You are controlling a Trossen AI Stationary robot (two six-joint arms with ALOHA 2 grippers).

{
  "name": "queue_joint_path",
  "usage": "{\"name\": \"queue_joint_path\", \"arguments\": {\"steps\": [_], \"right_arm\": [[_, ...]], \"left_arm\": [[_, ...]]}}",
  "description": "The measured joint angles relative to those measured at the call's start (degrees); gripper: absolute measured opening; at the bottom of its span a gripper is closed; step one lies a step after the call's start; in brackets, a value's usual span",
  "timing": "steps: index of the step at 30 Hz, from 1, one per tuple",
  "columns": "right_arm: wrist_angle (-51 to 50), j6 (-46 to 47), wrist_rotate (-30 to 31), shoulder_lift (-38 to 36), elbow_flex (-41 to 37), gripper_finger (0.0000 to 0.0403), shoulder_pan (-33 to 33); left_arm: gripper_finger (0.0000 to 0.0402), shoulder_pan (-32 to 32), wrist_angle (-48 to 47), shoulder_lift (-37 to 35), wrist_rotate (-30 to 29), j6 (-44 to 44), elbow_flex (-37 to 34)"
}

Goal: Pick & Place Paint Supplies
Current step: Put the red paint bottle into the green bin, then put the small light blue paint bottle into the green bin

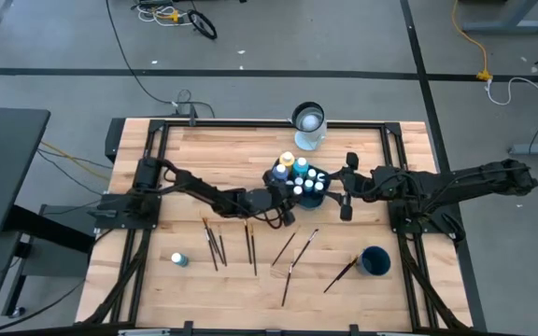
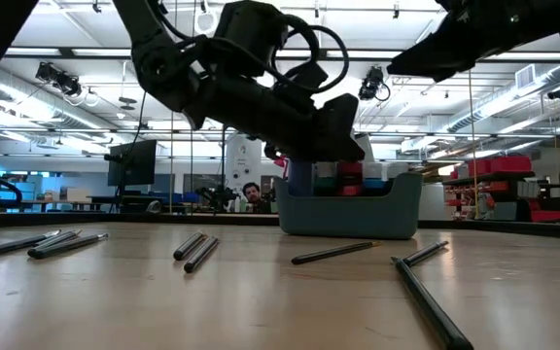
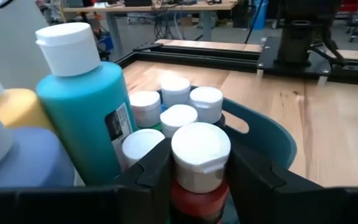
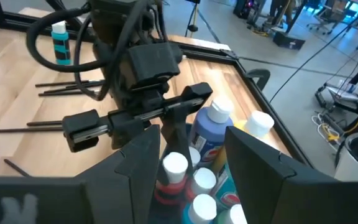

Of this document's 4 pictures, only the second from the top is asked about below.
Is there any cardboard box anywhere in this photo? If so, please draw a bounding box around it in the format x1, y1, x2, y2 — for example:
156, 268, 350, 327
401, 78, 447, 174
65, 188, 92, 203

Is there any short black pen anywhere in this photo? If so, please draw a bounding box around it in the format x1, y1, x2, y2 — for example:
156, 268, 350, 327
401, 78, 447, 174
402, 239, 450, 267

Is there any black hanging camera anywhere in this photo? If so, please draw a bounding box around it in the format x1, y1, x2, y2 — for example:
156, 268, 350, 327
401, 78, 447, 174
357, 66, 392, 102
35, 61, 83, 97

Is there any pink desk lamp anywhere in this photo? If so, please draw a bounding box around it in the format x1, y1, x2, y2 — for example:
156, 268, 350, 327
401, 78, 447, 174
270, 154, 289, 180

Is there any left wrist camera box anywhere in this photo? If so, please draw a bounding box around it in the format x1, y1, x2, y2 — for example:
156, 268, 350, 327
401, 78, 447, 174
213, 0, 292, 78

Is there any teal-green small paint bottle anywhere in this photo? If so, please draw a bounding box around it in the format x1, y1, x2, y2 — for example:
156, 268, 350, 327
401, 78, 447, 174
314, 161, 338, 196

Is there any blue small paint bottle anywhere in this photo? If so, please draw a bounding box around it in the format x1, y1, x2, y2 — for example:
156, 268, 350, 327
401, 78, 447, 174
362, 162, 384, 191

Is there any person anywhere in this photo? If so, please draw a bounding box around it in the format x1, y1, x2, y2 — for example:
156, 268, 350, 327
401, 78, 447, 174
240, 182, 272, 214

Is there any teal plastic caddy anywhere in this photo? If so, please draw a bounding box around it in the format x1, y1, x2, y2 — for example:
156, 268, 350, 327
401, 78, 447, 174
273, 170, 424, 241

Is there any long black pen foreground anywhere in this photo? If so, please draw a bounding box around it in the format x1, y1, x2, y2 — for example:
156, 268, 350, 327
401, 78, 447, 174
390, 256, 475, 350

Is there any shelf with red bins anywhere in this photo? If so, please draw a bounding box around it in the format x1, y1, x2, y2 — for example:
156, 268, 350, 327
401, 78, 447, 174
442, 155, 560, 225

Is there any white hanging ring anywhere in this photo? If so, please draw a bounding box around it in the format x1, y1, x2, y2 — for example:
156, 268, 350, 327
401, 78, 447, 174
194, 9, 219, 36

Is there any white pillar panel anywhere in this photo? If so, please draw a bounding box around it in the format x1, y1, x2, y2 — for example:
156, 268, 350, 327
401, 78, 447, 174
225, 134, 263, 193

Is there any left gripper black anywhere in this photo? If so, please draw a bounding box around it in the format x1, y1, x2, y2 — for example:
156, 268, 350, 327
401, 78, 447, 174
182, 72, 367, 164

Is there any black monitor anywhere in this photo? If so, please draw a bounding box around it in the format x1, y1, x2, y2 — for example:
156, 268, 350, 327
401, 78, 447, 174
103, 139, 158, 214

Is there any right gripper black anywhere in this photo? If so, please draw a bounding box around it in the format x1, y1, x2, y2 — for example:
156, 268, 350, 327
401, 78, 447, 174
387, 0, 560, 83

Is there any tall lavender paint bottle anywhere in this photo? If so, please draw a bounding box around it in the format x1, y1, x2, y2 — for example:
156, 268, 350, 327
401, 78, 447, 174
287, 159, 314, 197

